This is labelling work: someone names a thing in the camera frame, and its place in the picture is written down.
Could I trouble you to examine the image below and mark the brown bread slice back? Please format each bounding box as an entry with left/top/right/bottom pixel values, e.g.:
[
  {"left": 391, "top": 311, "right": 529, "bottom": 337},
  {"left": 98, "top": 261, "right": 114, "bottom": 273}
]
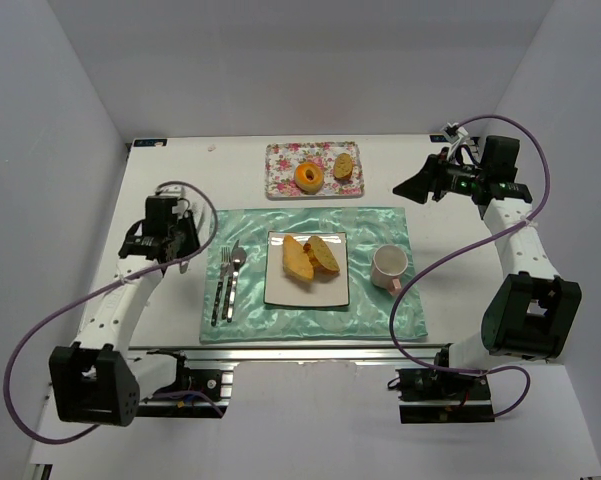
[{"left": 303, "top": 235, "right": 340, "bottom": 275}]

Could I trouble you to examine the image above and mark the brown bread slice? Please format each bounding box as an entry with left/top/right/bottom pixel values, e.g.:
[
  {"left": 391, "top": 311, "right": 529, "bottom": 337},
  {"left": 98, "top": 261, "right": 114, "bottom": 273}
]
[
  {"left": 333, "top": 153, "right": 354, "bottom": 181},
  {"left": 303, "top": 235, "right": 340, "bottom": 275}
]

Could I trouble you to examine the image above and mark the yellow toast bread slice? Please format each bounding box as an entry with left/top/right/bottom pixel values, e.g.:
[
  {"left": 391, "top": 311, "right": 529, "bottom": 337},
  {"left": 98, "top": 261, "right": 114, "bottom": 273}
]
[{"left": 282, "top": 235, "right": 314, "bottom": 283}]

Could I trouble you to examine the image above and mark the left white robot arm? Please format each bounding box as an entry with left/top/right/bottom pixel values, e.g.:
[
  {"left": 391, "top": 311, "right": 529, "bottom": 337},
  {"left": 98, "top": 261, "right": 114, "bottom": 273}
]
[{"left": 49, "top": 187, "right": 200, "bottom": 426}]

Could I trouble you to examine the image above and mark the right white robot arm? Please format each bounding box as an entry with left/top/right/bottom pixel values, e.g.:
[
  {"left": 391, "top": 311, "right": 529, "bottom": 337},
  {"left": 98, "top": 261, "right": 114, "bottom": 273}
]
[{"left": 393, "top": 136, "right": 582, "bottom": 375}]

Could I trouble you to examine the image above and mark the brown bread slice front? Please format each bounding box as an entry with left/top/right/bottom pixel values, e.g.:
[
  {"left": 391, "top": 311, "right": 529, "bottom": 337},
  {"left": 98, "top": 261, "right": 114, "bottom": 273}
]
[{"left": 333, "top": 153, "right": 354, "bottom": 181}]

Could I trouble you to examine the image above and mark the orange donut bread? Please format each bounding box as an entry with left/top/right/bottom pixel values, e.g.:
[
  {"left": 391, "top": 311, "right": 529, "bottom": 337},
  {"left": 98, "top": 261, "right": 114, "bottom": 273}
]
[{"left": 294, "top": 162, "right": 324, "bottom": 194}]

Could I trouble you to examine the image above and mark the silver fork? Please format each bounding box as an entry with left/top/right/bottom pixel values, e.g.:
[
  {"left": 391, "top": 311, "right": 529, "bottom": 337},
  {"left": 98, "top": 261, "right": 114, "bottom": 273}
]
[{"left": 211, "top": 247, "right": 230, "bottom": 327}]

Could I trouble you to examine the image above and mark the table knife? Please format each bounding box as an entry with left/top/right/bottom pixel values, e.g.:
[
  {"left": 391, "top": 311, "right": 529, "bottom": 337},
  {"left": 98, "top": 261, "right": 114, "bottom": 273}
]
[{"left": 230, "top": 241, "right": 241, "bottom": 265}]

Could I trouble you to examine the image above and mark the silver spoon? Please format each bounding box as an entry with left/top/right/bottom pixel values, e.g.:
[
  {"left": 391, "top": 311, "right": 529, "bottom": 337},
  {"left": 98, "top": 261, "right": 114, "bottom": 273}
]
[{"left": 223, "top": 246, "right": 247, "bottom": 323}]

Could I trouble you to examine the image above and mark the pink mug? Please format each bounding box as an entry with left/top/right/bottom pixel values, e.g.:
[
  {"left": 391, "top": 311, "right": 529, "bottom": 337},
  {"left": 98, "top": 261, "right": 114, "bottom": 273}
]
[{"left": 370, "top": 245, "right": 409, "bottom": 296}]

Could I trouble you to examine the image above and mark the blue label sticker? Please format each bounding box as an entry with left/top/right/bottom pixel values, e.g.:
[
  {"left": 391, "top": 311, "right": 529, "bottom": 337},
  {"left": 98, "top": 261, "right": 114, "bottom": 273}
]
[{"left": 133, "top": 138, "right": 167, "bottom": 148}]

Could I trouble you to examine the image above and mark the white square plate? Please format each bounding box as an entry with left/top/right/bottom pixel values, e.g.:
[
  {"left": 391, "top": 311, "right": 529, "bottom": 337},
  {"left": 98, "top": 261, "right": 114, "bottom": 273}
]
[{"left": 264, "top": 231, "right": 350, "bottom": 309}]

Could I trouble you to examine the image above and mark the floral rectangular tray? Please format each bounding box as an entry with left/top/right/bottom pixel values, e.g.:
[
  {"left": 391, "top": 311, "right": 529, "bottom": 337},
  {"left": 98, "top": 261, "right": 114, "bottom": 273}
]
[{"left": 265, "top": 141, "right": 365, "bottom": 200}]

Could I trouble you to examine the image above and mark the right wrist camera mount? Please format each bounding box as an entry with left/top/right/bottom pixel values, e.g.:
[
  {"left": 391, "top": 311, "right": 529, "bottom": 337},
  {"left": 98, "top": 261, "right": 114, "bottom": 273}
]
[{"left": 441, "top": 123, "right": 470, "bottom": 160}]

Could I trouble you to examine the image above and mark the aluminium table frame rail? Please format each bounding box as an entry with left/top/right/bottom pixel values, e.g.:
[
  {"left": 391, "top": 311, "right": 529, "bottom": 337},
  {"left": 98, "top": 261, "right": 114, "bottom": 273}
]
[{"left": 130, "top": 344, "right": 407, "bottom": 362}]

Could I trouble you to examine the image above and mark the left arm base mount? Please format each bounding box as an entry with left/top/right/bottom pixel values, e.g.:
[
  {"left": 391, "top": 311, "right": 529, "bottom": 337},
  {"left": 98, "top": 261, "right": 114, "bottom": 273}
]
[{"left": 128, "top": 349, "right": 234, "bottom": 419}]

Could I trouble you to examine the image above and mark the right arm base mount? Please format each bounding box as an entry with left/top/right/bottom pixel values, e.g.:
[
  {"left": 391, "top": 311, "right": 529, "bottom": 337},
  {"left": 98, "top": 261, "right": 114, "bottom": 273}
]
[{"left": 387, "top": 368, "right": 495, "bottom": 424}]

